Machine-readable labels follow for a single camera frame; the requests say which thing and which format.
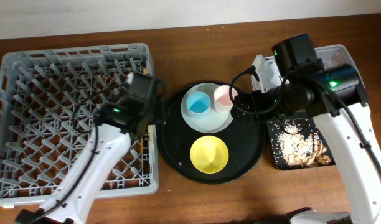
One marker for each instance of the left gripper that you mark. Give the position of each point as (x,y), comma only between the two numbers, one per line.
(157,101)

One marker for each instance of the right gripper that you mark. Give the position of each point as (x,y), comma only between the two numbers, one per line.
(240,104)

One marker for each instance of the wooden chopstick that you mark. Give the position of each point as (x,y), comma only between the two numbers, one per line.
(141,141)

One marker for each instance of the food scraps pile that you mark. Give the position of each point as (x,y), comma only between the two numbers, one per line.
(302,147)

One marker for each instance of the yellow bowl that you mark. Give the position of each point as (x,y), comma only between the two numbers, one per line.
(209,154)

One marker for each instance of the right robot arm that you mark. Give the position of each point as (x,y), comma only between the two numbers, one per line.
(336,100)

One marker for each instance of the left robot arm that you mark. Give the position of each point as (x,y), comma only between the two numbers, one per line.
(115,126)

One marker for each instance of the grey dishwasher rack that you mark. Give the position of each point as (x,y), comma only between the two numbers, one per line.
(47,102)

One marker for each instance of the round black tray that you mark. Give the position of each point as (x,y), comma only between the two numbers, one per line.
(244,137)

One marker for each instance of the pink cup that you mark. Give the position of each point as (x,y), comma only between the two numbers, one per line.
(222,101)

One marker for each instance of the white round plate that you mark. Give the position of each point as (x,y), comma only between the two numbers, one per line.
(214,121)

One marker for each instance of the blue cup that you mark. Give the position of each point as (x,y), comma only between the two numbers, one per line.
(198,104)

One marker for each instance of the black rectangular tray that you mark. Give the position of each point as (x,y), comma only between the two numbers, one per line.
(273,149)

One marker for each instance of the clear plastic bin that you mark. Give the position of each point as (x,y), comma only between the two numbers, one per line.
(334,55)

